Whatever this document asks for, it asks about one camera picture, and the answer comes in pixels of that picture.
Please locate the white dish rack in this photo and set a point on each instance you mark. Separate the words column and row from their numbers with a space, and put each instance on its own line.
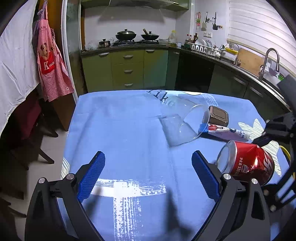
column 205, row 50

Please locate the clear plastic cup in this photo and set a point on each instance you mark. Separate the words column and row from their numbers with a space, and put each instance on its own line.
column 183, row 118

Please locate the white toothpaste tube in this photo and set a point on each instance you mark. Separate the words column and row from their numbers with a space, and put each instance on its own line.
column 224, row 132

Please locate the green upper cabinets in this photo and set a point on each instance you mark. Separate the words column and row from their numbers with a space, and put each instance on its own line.
column 155, row 4

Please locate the gas stove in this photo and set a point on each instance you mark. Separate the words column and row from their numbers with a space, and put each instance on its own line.
column 133, row 42

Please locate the black bin with yellow rim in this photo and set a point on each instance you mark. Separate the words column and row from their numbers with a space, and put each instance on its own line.
column 286, row 153

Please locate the green cabinets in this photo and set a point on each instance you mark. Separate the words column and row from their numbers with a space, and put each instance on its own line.
column 155, row 4
column 167, row 68

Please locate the black wok with handle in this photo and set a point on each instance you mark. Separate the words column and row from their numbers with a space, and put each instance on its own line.
column 149, row 35

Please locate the black lidded wok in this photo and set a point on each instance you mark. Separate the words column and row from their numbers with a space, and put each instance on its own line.
column 125, row 35

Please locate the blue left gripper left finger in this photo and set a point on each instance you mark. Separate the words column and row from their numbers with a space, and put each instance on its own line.
column 91, row 174

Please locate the white hanging cloth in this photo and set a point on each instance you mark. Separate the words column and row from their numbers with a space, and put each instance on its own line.
column 19, row 74

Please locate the brown plastic tray box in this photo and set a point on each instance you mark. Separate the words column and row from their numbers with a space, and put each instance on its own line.
column 218, row 116

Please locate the small steel pot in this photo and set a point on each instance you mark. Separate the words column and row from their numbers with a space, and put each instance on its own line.
column 104, row 43

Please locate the red checkered apron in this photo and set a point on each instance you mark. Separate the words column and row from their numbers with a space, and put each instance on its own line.
column 53, row 74

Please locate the steel sink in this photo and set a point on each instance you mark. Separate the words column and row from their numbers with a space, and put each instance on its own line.
column 272, row 83

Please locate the red soda can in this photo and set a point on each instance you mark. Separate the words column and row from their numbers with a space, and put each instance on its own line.
column 245, row 161

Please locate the white window blind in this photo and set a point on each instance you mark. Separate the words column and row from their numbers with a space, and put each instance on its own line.
column 258, row 26

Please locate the green lower cabinets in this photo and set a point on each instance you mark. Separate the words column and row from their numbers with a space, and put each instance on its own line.
column 167, row 68

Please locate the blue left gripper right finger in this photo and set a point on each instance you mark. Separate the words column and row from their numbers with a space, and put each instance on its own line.
column 208, row 179

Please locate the dark wooden chair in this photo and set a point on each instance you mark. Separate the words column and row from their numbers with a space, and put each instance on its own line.
column 23, row 133

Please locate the wooden cutting board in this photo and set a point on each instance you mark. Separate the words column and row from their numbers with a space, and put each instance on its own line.
column 249, row 61

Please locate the blue patterned tablecloth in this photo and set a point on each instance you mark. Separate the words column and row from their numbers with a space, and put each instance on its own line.
column 147, row 190

